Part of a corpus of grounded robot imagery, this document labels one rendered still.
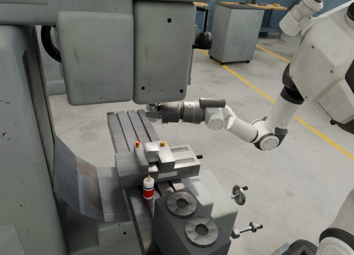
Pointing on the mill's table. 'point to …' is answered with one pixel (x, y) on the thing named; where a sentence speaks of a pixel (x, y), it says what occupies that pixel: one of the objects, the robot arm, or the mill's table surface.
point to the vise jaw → (165, 156)
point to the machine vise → (127, 170)
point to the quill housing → (161, 49)
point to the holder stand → (186, 226)
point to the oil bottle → (148, 187)
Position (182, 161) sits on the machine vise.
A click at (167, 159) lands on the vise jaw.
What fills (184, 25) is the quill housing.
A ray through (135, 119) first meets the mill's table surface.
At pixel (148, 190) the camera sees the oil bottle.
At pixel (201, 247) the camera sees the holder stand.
